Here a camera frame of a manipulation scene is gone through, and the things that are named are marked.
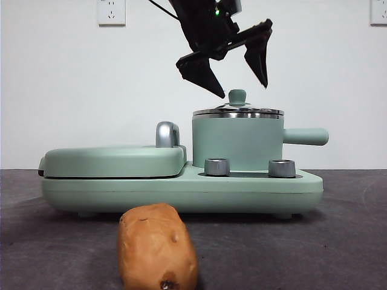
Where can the mint green grill cover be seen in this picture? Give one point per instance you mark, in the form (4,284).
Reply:
(112,161)

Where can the white wall socket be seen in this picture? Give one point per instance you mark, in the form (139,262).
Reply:
(379,12)
(111,12)

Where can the mint green breakfast machine base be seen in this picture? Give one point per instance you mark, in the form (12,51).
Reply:
(181,196)

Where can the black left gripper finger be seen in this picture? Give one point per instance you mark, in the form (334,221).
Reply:
(260,60)
(202,75)

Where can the brown potato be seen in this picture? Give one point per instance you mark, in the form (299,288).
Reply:
(157,247)

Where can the silver control dial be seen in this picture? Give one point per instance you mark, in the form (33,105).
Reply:
(217,167)
(281,168)

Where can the glass lid with green knob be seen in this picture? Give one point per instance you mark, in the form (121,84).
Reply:
(238,96)

